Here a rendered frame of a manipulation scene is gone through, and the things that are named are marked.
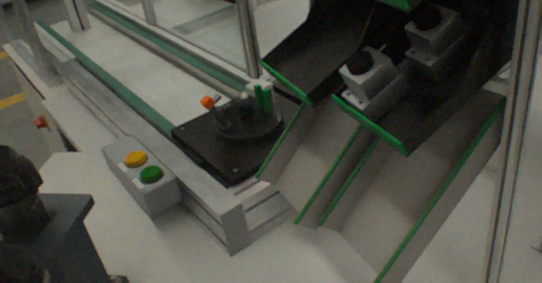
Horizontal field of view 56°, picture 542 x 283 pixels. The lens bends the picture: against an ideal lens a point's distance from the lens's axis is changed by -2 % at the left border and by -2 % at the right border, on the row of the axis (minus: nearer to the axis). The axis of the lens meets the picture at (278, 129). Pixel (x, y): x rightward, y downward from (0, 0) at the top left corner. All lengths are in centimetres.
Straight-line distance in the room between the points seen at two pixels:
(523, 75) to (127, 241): 74
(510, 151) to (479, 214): 36
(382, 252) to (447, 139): 17
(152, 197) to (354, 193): 40
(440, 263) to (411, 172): 23
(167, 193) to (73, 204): 22
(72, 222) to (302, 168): 35
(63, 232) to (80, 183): 46
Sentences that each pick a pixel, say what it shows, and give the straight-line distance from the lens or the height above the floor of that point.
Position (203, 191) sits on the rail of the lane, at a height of 96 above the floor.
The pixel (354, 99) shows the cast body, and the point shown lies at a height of 122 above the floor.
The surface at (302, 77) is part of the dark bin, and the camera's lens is 69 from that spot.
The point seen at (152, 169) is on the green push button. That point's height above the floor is 97.
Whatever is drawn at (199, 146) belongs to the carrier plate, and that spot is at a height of 97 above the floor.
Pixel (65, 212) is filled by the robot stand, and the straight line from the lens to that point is 81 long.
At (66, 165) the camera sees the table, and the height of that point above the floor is 86.
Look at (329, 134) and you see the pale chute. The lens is 79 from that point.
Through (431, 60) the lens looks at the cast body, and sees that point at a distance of 59.
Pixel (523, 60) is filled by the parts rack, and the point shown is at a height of 127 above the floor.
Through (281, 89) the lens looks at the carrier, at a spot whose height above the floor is 97.
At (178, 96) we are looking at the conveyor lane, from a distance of 132.
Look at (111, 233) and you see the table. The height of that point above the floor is 86.
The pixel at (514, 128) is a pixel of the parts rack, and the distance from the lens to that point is 61.
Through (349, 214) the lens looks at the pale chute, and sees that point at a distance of 74.
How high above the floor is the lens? 152
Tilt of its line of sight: 33 degrees down
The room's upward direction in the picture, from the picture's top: 9 degrees counter-clockwise
